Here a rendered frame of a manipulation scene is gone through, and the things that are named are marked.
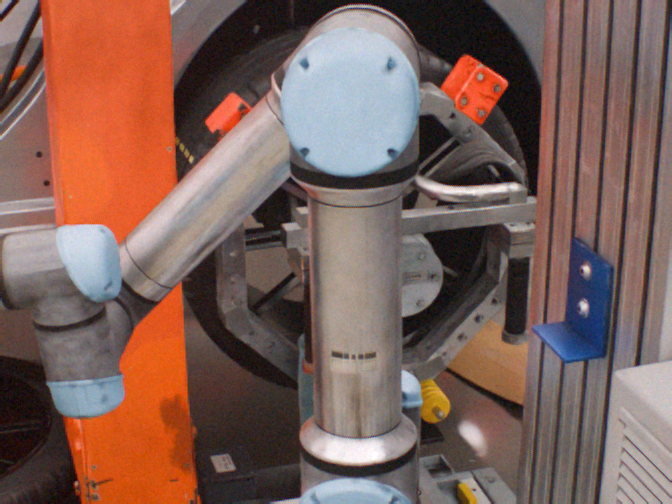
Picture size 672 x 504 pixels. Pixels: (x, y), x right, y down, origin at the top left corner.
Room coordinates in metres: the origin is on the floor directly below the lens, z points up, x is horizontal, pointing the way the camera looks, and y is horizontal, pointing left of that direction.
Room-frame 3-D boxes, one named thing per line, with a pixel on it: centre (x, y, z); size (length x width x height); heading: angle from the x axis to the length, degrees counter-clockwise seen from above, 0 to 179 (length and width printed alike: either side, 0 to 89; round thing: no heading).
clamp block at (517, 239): (2.01, -0.29, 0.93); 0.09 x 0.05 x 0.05; 17
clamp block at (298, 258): (1.91, 0.04, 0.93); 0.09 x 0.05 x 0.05; 17
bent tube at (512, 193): (2.07, -0.20, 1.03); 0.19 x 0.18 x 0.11; 17
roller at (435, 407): (2.29, -0.15, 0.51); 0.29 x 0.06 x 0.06; 17
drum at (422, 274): (2.09, -0.09, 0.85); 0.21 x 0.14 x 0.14; 17
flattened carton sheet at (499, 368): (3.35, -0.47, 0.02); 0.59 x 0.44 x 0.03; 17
